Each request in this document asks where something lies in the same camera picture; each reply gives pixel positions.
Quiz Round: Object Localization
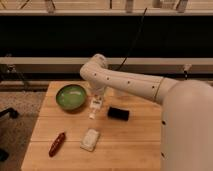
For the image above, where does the clear plastic bottle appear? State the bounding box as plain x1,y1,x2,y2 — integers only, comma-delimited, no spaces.
89,96,103,119

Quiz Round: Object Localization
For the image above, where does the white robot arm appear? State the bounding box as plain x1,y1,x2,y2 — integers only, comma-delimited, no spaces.
80,54,213,171

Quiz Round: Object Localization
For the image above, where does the green ceramic bowl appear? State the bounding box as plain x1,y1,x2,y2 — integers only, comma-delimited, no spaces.
55,84,87,111

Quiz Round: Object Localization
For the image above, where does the black rectangular sponge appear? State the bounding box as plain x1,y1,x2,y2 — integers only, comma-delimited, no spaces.
107,107,129,121

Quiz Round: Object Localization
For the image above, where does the white rectangular packet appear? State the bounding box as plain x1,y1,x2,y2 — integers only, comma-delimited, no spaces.
80,128,100,152

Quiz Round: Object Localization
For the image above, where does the red brown sausage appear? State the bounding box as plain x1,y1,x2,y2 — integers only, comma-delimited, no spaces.
49,132,66,157

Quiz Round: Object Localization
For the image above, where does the black chair base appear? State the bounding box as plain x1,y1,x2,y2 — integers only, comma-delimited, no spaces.
0,107,20,163

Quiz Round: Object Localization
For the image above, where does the black hanging cable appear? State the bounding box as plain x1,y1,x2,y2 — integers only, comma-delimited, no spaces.
114,7,148,72

